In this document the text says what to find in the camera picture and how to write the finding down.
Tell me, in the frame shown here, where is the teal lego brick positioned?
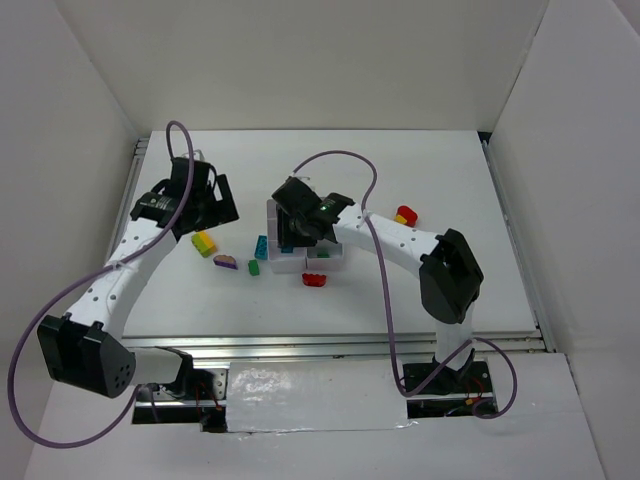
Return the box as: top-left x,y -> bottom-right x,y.
254,235 -> 269,261

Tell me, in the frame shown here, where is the yellow and lime lego stack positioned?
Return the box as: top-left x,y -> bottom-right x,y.
191,231 -> 218,258

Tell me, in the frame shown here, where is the red round lego brick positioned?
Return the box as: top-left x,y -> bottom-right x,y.
396,205 -> 419,228

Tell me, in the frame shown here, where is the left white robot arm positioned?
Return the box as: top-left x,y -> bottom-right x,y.
37,157 -> 239,398

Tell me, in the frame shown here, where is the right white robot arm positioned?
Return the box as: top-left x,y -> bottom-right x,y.
272,176 -> 484,398

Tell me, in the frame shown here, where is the left white divided container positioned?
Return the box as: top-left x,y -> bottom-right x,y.
266,199 -> 306,274

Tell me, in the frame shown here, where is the white divided container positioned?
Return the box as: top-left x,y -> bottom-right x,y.
266,199 -> 306,274
306,240 -> 344,271

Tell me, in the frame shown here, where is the small green lego brick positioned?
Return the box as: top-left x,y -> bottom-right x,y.
248,259 -> 260,276

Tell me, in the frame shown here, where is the purple arched lego with print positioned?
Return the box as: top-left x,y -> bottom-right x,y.
213,254 -> 238,270

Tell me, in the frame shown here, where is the red arched lego brick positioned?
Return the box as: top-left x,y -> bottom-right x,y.
301,273 -> 327,288

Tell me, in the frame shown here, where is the right white divided container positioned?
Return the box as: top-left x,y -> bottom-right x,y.
306,240 -> 344,271

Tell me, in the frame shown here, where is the white taped front panel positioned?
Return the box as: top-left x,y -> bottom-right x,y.
226,360 -> 409,433

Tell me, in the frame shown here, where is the aluminium table rail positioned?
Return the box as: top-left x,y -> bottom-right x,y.
122,331 -> 547,361

